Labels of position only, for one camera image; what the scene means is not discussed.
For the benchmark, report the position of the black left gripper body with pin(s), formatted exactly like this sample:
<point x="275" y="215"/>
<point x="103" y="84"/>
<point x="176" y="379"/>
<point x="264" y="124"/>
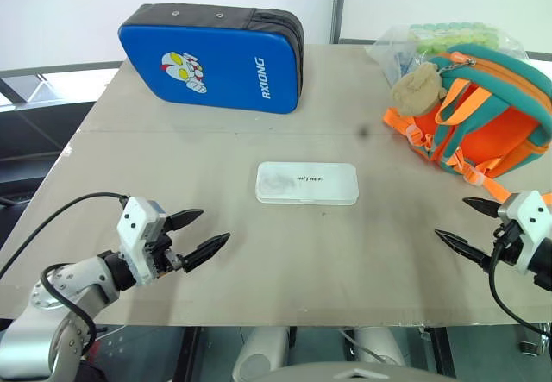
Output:
<point x="163" y="254"/>

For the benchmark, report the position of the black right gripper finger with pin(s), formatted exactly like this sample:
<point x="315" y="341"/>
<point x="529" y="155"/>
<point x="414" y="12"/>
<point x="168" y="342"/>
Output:
<point x="485" y="207"/>
<point x="463" y="246"/>

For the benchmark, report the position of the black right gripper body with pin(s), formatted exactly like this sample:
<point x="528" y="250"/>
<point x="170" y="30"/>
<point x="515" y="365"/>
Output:
<point x="509" y="248"/>

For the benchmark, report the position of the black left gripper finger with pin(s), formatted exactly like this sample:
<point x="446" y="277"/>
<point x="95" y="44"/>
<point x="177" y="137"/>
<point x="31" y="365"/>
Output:
<point x="207" y="250"/>
<point x="185" y="218"/>

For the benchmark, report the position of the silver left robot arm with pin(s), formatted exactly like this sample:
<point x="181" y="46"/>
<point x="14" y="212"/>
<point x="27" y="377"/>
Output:
<point x="26" y="334"/>

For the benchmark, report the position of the orange and teal backpack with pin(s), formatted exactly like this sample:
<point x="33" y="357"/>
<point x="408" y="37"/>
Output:
<point x="496" y="132"/>

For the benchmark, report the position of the white plastic pencil case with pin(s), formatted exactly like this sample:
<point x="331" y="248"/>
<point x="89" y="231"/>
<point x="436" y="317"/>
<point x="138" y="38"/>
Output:
<point x="307" y="182"/>

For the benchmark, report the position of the black table leg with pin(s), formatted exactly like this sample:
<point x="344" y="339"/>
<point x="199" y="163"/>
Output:
<point x="444" y="352"/>
<point x="185" y="354"/>

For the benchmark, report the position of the grey rounded robot leg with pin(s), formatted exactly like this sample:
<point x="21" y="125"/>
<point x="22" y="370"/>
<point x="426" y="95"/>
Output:
<point x="259" y="352"/>
<point x="379" y="343"/>

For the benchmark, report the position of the blue kick pad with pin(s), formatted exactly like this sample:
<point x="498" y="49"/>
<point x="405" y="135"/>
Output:
<point x="207" y="67"/>

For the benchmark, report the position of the grey robot torso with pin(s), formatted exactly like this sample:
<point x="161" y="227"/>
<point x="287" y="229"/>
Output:
<point x="345" y="373"/>

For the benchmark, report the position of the clear plastic bag with green items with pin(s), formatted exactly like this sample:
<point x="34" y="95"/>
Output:
<point x="390" y="56"/>

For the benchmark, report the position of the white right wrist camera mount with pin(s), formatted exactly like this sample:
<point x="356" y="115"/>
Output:
<point x="528" y="218"/>

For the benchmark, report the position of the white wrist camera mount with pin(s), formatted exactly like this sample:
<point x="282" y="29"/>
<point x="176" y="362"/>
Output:
<point x="136" y="227"/>
<point x="528" y="218"/>

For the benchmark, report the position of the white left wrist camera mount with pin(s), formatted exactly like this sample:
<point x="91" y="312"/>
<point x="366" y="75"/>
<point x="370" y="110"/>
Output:
<point x="136" y="227"/>

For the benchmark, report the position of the grey window frame post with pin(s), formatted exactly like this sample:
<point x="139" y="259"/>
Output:
<point x="338" y="2"/>

